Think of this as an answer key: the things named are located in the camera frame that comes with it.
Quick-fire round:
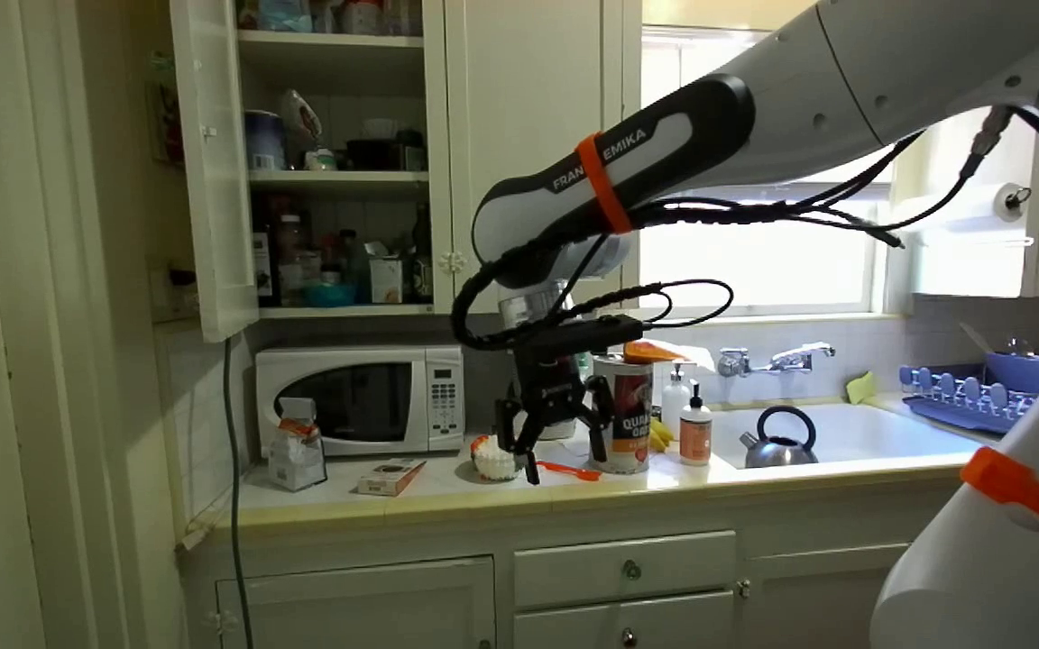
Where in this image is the tall cylindrical printed canister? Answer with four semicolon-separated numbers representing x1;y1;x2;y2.
602;358;656;475

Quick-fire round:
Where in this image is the blue grey mug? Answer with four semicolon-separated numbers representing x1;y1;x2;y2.
243;109;290;173

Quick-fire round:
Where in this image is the closed white cabinet door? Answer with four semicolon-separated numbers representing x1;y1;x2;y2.
439;0;628;316

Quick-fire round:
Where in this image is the yellow green sponge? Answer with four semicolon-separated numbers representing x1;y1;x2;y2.
842;369;880;407

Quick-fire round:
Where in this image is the orange strap on forearm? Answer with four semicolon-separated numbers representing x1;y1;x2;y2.
573;129;638;237

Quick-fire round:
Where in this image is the white kitchen sink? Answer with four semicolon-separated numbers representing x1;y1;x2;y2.
712;399;996;474

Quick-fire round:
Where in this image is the white bowl with orange rim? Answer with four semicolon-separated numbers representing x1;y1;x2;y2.
466;428;525;486

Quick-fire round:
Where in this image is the white framed window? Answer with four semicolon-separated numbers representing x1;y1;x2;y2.
638;20;1039;321

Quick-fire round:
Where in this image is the steel kettle with black handle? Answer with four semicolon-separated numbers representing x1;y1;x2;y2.
738;405;824;474

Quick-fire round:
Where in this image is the flat orange printed packet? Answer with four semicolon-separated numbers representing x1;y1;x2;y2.
346;458;431;501

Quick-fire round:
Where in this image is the white shelf dish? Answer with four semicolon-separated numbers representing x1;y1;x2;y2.
280;85;329;160

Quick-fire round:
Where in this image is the wall power outlet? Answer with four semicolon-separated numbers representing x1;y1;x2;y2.
147;268;201;329

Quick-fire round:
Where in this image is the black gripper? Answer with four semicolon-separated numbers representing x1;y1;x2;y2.
506;340;617;486

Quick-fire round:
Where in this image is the white microwave oven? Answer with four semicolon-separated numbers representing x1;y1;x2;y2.
254;343;471;463

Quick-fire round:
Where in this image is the small yellow object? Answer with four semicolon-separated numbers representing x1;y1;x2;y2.
645;411;679;458

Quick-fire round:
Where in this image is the white cabinet door under sink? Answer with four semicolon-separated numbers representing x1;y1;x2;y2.
739;542;908;649

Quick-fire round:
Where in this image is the orange strap on robot base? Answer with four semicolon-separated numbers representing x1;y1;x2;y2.
959;445;1039;551

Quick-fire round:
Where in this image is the orange plastic utensil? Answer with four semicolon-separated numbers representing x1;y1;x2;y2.
539;458;608;486

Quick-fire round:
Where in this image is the soap bottle with orange label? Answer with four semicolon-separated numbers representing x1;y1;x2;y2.
676;380;715;469

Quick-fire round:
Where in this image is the wide white base cabinet door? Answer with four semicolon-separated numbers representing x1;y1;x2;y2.
213;555;498;649

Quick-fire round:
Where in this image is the wall paper towel holder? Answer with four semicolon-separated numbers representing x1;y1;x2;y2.
991;182;1037;222

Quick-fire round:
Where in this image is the dark shelf bowl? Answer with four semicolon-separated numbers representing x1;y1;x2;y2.
343;137;405;173

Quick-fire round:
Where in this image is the white drawer front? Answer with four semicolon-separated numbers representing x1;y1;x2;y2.
508;530;744;613

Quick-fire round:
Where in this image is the chrome sink faucet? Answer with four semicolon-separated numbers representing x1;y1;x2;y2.
715;340;842;380

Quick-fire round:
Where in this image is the dark bottle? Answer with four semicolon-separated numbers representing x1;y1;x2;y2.
251;231;280;311

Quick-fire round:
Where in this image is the small white box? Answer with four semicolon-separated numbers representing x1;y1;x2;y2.
367;255;408;307

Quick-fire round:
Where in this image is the black wall power cable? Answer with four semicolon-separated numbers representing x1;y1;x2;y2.
222;337;258;649

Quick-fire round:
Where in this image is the white pump bottle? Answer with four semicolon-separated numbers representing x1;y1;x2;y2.
662;359;692;440

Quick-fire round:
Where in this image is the open white cabinet door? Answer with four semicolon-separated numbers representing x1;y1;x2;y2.
165;0;264;346

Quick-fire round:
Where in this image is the blue dish rack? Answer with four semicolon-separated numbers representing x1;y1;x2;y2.
898;346;1039;440

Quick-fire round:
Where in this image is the teal bowl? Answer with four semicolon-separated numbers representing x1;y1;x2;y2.
302;276;359;311

